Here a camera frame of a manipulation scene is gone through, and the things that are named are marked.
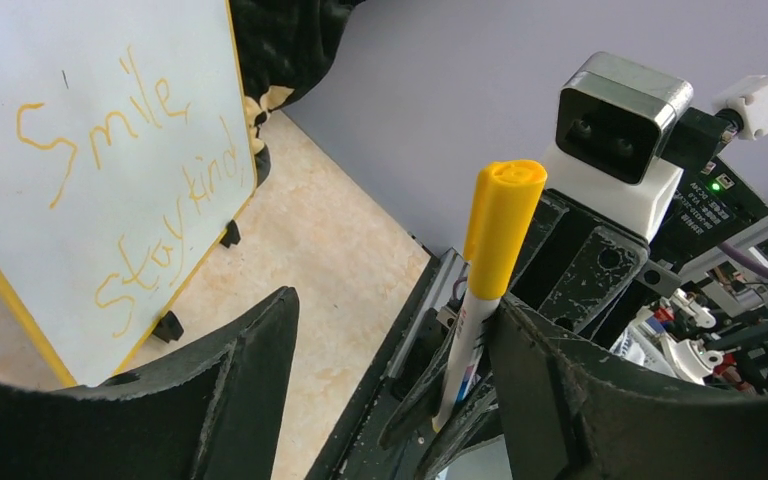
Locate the yellow framed whiteboard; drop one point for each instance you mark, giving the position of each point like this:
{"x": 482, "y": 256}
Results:
{"x": 124, "y": 155}

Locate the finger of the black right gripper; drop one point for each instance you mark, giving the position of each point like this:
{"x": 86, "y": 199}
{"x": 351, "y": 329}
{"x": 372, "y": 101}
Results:
{"x": 476, "y": 424}
{"x": 422, "y": 402}

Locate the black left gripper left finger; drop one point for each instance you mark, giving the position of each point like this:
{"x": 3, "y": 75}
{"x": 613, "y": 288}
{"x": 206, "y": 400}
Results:
{"x": 210, "y": 410}

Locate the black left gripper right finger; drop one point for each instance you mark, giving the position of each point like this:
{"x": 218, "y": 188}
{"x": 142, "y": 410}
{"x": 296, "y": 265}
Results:
{"x": 572, "y": 410}

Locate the aluminium frame rail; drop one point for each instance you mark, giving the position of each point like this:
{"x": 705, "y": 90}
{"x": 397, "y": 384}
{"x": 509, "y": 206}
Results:
{"x": 708, "y": 330}

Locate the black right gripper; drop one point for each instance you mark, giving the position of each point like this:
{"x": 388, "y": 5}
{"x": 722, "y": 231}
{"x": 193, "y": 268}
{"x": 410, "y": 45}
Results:
{"x": 574, "y": 262}

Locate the white whiteboard marker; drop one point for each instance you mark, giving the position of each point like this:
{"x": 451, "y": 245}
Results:
{"x": 465, "y": 353}

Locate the yellow marker cap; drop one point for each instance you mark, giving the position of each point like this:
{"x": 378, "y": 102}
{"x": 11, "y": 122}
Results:
{"x": 505, "y": 198}

